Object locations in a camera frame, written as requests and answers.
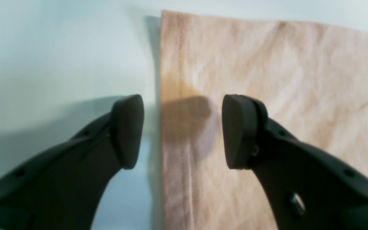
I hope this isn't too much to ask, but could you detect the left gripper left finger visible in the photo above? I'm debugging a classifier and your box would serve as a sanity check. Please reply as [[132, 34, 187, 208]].
[[0, 94, 144, 230]]

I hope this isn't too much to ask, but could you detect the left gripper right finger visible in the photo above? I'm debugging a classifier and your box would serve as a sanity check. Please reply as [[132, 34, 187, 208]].
[[222, 95, 368, 230]]

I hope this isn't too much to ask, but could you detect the peach pink T-shirt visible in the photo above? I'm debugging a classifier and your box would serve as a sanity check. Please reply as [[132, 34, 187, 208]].
[[160, 11, 368, 230]]

